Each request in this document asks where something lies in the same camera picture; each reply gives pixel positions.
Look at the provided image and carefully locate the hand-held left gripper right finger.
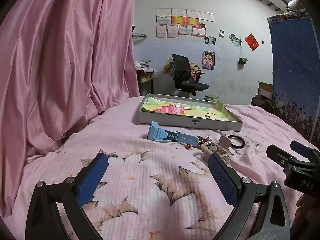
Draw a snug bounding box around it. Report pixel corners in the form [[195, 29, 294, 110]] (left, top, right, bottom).
[[207, 152, 292, 240]]

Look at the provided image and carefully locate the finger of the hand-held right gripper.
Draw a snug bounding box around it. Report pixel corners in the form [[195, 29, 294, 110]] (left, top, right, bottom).
[[266, 144, 300, 173], [290, 140, 320, 166]]

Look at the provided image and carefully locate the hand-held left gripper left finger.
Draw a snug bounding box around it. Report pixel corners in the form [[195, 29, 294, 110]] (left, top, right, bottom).
[[25, 149, 109, 240]]

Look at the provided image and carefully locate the beige hair claw clip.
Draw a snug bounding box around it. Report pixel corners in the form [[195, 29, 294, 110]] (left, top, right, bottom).
[[200, 136, 233, 166]]

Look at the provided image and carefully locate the black hair tie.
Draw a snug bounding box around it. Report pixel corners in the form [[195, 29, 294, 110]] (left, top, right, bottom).
[[226, 134, 247, 149]]

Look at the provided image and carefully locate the grey cardboard tray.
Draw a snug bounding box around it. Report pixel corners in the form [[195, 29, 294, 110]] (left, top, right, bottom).
[[138, 94, 244, 132]]

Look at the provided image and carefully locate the light blue watch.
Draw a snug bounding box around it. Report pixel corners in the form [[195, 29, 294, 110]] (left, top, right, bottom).
[[147, 121, 200, 144]]

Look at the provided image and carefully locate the person's right hand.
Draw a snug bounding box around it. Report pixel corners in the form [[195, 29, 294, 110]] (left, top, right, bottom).
[[292, 194, 320, 233]]

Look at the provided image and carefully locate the pink floral blanket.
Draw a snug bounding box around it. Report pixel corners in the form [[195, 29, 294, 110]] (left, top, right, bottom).
[[10, 96, 320, 240]]

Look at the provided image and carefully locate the brown cardboard box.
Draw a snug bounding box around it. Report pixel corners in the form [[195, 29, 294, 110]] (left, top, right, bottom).
[[251, 81, 274, 111]]

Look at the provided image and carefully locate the blue dotted hanging cloth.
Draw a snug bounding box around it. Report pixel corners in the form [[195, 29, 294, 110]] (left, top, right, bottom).
[[266, 15, 320, 140]]

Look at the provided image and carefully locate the colourful printed cloth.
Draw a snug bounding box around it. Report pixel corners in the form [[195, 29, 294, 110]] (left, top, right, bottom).
[[141, 97, 232, 121]]

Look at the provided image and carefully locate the pink satin curtain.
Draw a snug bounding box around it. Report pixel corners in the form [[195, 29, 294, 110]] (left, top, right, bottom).
[[0, 0, 140, 217]]

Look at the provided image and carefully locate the wooden side desk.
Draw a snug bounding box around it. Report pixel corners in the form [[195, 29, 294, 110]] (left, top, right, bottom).
[[135, 60, 157, 97]]

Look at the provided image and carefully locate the black office chair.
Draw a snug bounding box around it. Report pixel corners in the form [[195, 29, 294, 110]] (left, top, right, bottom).
[[171, 54, 209, 98]]

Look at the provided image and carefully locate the orange cartoon wall poster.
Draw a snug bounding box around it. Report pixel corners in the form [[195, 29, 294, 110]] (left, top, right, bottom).
[[189, 62, 203, 83]]

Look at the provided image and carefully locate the red wall card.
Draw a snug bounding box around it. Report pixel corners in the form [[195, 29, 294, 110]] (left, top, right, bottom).
[[244, 33, 260, 51]]

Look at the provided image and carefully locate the cartoon figure wall poster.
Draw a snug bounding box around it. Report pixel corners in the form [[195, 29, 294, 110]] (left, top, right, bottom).
[[202, 51, 216, 71]]

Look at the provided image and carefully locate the green wall photo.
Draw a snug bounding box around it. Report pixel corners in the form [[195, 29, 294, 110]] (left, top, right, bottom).
[[229, 33, 242, 47]]

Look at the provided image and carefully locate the yellow red wall poster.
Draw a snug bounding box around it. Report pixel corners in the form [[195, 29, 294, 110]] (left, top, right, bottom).
[[163, 56, 175, 76]]

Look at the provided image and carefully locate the group of wall certificates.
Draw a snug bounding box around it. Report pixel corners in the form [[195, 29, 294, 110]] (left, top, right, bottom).
[[156, 8, 215, 38]]

